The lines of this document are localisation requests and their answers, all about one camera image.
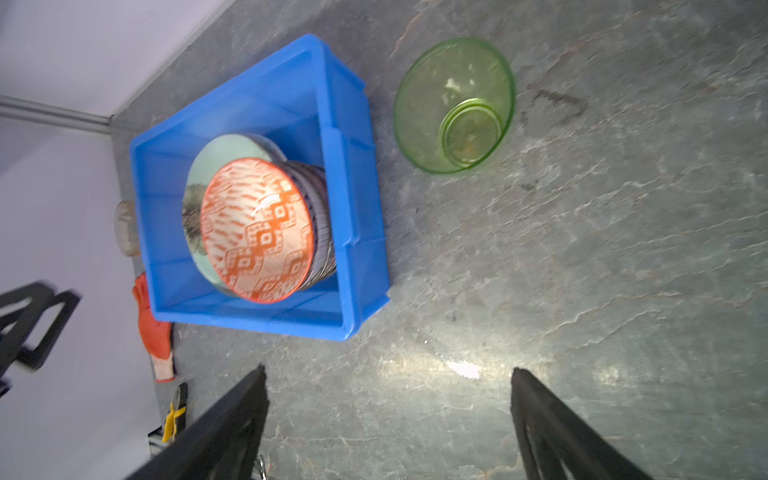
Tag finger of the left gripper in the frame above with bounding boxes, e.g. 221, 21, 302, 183
1, 281, 81, 396

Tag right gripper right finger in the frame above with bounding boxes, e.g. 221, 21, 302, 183
510, 368, 649, 479

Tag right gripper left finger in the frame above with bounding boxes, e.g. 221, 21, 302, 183
129, 365, 269, 479

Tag orange blue patterned bowl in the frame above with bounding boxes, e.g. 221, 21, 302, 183
200, 158, 314, 304

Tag green pineapple plate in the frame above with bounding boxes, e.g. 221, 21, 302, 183
181, 133, 287, 296

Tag green glass cup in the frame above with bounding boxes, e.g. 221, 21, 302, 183
393, 37, 516, 174

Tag blue plastic bin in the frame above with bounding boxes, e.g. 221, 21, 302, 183
130, 34, 390, 341

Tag orange work glove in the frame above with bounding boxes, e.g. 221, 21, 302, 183
132, 273, 175, 383

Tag yellow handled pliers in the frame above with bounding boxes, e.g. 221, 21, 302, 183
161, 382, 188, 443

